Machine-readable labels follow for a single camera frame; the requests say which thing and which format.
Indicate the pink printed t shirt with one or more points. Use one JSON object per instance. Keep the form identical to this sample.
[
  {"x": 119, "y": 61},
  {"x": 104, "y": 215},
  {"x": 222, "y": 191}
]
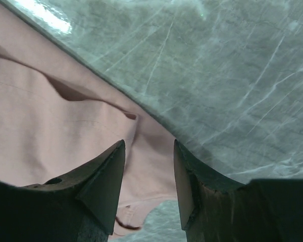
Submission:
[{"x": 56, "y": 115}]

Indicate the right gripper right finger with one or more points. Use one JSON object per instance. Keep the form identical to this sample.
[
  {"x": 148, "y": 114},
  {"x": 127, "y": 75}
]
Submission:
[{"x": 214, "y": 207}]

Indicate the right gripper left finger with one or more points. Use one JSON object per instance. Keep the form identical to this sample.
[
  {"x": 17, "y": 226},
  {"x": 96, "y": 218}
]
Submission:
[{"x": 80, "y": 205}]

